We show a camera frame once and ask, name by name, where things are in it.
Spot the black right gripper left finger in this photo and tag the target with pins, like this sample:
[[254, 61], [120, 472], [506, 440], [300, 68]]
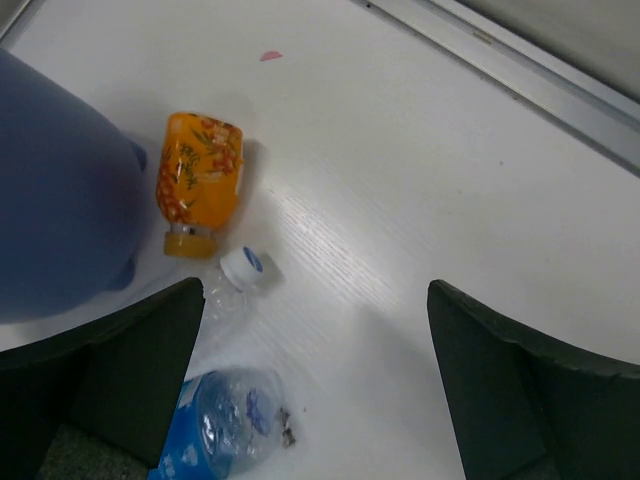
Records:
[[116, 379]]

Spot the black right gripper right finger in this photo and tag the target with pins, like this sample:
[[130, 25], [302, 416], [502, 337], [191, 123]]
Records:
[[525, 405]]

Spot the orange juice bottle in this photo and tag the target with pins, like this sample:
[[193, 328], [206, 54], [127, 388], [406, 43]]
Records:
[[198, 182]]

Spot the blue plastic bin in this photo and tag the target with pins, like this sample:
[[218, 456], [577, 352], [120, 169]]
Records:
[[72, 197]]

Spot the crushed bottle blue label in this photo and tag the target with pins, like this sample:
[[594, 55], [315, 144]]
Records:
[[226, 422]]

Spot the clear bottle white blue cap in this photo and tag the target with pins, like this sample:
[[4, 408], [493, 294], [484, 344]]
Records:
[[228, 286]]

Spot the pink sticker on table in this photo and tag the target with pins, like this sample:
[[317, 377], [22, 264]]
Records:
[[270, 55]]

